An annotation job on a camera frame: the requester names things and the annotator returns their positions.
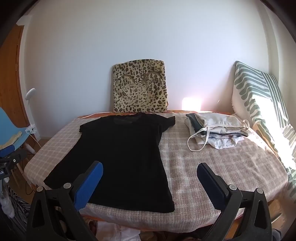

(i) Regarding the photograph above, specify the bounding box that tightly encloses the pink plaid blanket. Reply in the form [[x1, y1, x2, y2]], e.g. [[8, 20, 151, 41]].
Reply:
[[24, 111, 288, 226]]

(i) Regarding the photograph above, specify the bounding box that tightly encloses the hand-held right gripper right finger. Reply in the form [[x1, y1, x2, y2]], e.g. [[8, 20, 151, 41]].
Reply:
[[196, 163, 273, 241]]

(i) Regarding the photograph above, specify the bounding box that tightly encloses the grey striped pleated skirt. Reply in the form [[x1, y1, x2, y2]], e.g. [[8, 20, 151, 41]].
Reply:
[[0, 183, 31, 232]]

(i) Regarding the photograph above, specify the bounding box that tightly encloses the white clip lamp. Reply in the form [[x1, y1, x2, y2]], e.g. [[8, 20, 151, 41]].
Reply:
[[24, 88, 38, 135]]

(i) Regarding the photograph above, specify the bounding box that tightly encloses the cream tote bag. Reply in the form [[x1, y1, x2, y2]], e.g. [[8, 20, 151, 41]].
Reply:
[[187, 113, 250, 152]]

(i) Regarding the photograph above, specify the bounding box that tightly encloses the green striped white pillow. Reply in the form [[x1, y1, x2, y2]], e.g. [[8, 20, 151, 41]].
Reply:
[[231, 61, 296, 197]]

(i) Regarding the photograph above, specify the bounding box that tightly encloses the blue chair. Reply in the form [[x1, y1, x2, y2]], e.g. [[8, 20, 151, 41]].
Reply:
[[0, 107, 29, 150]]

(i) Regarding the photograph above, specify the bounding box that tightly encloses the white crumpled cloth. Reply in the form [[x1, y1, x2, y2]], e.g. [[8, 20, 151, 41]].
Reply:
[[88, 220, 142, 241]]

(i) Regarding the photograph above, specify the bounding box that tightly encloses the black t-shirt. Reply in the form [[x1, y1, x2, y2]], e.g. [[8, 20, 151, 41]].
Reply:
[[43, 112, 176, 213]]

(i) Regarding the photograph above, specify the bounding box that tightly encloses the leopard print cushion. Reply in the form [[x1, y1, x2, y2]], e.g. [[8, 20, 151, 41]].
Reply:
[[112, 59, 170, 114]]

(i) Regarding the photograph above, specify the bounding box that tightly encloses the light blue folded garment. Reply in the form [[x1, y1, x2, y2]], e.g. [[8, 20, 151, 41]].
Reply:
[[195, 132, 245, 149]]

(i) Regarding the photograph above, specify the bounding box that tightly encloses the wooden bed drawer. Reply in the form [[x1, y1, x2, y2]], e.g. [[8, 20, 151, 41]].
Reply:
[[266, 199, 290, 232]]

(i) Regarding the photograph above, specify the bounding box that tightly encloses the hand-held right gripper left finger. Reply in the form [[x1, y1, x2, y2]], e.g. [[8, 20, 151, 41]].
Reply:
[[26, 160, 104, 241]]

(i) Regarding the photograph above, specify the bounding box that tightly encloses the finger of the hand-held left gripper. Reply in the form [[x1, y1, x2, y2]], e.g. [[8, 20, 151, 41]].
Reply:
[[0, 144, 26, 168]]

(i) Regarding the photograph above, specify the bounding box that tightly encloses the yellow cloth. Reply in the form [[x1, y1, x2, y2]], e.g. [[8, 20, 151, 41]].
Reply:
[[0, 131, 23, 149]]

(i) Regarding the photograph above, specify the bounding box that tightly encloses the wooden door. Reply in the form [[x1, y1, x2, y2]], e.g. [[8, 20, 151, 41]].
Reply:
[[0, 24, 29, 130]]

